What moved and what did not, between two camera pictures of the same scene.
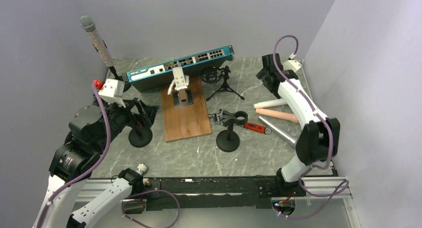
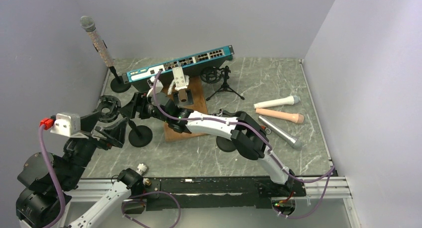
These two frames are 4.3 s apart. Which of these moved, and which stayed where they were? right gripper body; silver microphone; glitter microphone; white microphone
Moved: right gripper body
Stayed: glitter microphone; silver microphone; white microphone
